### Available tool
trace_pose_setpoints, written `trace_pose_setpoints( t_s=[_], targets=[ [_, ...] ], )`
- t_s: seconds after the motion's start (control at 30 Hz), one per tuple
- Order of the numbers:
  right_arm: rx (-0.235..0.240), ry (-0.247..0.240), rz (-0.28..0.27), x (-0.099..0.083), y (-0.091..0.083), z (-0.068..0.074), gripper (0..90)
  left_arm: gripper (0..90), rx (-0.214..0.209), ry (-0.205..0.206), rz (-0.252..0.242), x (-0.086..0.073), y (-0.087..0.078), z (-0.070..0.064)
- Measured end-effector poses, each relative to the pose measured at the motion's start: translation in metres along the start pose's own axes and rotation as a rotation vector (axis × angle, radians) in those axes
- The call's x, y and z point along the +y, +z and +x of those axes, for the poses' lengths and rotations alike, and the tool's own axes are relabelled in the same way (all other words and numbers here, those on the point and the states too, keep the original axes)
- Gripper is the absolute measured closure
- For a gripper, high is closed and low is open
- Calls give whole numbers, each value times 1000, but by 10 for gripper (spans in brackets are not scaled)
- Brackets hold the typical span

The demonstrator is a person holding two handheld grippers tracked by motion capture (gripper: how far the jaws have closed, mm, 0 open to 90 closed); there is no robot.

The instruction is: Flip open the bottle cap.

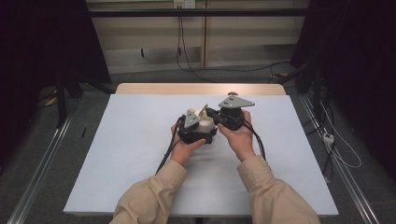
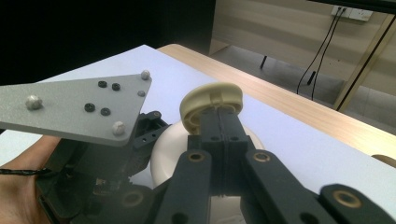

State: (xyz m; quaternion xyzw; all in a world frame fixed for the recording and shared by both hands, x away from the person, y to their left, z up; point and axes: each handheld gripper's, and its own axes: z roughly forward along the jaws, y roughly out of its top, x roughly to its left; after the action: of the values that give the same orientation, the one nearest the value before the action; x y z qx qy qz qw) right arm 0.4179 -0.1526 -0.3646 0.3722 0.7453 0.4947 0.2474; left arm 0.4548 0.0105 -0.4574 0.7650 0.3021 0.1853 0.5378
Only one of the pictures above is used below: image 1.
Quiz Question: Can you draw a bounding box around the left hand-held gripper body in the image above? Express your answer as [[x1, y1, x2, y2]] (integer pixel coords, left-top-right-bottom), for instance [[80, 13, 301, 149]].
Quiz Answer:
[[177, 109, 207, 145]]

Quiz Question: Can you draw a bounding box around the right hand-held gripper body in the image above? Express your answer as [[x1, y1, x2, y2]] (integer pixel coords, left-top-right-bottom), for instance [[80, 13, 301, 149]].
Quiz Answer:
[[218, 95, 256, 131]]

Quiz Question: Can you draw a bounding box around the glass jar with cream lid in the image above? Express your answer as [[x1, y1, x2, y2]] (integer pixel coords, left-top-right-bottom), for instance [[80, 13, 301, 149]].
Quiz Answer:
[[189, 103, 218, 134]]

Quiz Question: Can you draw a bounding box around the person's right hand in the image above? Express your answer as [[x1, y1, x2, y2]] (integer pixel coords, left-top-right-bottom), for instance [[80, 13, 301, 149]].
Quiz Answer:
[[217, 109, 257, 163]]

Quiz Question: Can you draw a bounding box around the person's left hand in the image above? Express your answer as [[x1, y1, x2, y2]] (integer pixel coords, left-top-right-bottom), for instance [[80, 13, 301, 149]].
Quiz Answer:
[[170, 123, 207, 167]]

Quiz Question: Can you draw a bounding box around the wooden table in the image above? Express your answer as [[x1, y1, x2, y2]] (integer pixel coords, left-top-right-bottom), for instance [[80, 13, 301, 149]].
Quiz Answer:
[[115, 82, 287, 96]]

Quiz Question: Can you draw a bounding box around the white board mat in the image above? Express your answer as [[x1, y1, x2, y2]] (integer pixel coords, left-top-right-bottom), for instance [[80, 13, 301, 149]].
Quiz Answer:
[[63, 93, 340, 217]]

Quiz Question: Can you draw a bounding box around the black horizontal bar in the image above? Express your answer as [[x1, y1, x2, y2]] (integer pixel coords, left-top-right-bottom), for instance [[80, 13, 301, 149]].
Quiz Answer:
[[88, 7, 313, 19]]

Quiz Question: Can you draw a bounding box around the white power strip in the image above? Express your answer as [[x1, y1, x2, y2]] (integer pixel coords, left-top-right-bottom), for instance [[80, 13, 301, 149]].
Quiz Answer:
[[321, 132, 336, 146]]

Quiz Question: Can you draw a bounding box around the black curtain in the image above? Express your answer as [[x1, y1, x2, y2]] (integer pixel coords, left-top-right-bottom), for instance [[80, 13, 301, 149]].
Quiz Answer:
[[290, 0, 396, 183], [0, 0, 112, 171]]

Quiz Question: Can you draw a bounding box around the black metal stand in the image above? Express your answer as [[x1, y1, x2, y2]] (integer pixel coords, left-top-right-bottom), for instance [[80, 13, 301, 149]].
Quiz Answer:
[[54, 68, 115, 129]]

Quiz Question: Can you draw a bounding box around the yellow floor tape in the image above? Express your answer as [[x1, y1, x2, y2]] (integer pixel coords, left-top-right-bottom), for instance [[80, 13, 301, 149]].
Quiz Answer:
[[44, 89, 59, 107]]

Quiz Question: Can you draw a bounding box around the left hand-held gripper black cable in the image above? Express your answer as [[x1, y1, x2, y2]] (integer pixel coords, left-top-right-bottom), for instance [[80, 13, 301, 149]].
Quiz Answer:
[[155, 114, 187, 175]]

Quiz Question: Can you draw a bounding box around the hand-held gripper black cable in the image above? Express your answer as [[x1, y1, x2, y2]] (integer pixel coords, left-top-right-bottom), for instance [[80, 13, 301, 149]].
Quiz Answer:
[[155, 114, 187, 175], [243, 119, 267, 161]]

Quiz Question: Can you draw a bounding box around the black floor cable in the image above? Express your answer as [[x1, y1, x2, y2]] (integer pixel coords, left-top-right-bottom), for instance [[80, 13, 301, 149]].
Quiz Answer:
[[186, 61, 292, 75]]

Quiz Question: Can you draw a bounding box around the right hand-held gripper black cable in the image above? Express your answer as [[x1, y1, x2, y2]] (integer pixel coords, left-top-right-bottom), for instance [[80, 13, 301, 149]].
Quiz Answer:
[[243, 119, 267, 161]]

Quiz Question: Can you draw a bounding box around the wooden wall post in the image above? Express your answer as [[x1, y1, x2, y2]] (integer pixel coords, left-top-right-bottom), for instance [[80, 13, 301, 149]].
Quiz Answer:
[[200, 0, 209, 68]]

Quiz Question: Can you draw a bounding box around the black hanging wall cable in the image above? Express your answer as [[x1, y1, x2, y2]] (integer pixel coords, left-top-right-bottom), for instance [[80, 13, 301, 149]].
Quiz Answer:
[[175, 15, 219, 84]]

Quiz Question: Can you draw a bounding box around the black cable bundle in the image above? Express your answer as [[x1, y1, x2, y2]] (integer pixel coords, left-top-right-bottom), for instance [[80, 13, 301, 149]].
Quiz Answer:
[[302, 66, 336, 175]]

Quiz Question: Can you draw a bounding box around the white wall socket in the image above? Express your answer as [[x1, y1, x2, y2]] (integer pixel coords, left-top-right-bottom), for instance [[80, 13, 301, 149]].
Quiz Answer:
[[173, 0, 197, 9]]

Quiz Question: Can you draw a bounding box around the white floor cable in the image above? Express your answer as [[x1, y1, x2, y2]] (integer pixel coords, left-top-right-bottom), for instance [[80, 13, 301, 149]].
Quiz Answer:
[[318, 101, 363, 170]]

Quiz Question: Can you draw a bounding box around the aluminium floor rail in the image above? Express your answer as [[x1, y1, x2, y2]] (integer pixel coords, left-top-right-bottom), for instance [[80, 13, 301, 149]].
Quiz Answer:
[[298, 92, 381, 224], [6, 108, 78, 224]]

